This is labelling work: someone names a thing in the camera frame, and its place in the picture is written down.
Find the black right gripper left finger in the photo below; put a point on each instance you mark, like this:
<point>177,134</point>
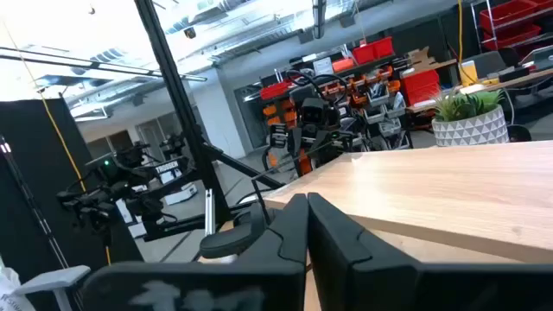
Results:
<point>285,242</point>

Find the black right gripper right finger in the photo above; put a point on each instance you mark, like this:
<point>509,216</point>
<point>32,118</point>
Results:
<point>345,268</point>

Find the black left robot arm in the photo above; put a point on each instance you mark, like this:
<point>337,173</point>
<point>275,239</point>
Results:
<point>168,170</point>

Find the black partition panel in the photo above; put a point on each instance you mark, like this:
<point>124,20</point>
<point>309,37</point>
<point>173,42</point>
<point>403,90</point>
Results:
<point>34,173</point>

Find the white stool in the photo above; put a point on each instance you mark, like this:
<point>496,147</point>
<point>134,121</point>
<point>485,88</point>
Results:
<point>52,278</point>

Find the white box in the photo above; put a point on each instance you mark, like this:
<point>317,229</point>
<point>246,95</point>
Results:
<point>181,194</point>

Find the white plastic bag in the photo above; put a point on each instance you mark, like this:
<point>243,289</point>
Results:
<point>10,289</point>

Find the black orange background robot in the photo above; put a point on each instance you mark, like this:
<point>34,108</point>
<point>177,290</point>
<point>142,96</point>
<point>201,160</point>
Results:
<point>313,116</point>

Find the plant in white patterned pot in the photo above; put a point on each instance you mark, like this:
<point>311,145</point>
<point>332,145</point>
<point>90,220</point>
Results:
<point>471,129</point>

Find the red crate stack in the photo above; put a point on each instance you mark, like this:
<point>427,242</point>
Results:
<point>420,86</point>

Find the red storage bin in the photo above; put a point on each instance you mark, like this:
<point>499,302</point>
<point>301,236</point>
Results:
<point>383,47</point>
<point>364,54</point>

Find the yellow box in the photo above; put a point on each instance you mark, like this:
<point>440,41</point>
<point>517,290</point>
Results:
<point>468,73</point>

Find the wooden desk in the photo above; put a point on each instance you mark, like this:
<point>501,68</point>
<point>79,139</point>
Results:
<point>510,82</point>

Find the metal rack with red trays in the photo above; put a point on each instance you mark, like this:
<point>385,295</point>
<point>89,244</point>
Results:
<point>510,21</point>

